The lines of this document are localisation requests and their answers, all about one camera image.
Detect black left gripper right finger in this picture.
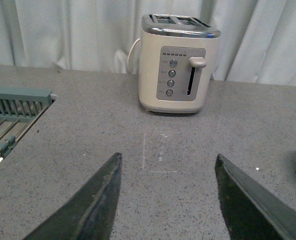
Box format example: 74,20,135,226
215,154,296,240

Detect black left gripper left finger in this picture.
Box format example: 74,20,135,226
25,152,122,240

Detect green metal dish rack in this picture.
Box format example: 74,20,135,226
0,86,57,163

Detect white curtain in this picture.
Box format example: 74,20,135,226
0,0,296,86

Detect cream two-slot toaster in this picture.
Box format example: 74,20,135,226
138,14,221,114

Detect white toaster power cable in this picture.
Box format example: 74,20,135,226
127,38,141,75

